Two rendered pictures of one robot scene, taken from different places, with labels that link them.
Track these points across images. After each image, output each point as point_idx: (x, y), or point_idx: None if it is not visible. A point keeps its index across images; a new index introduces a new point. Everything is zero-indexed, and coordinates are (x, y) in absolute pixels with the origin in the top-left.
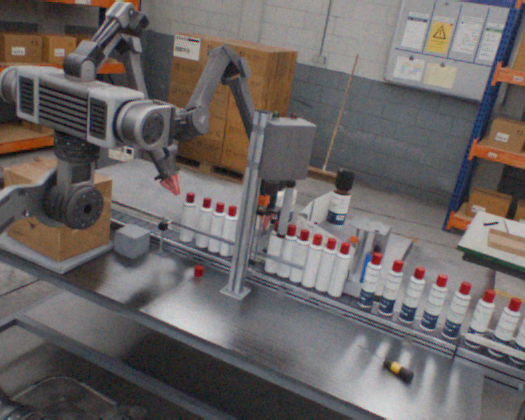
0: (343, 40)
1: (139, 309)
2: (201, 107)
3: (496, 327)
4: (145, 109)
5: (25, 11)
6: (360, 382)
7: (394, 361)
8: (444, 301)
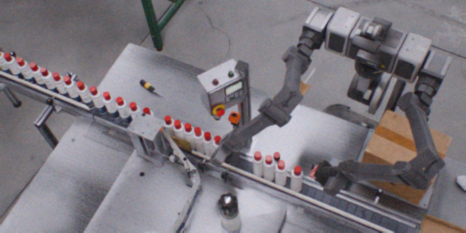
0: None
1: (305, 107)
2: (289, 52)
3: (78, 91)
4: (317, 9)
5: None
6: (172, 75)
7: (145, 96)
8: (75, 175)
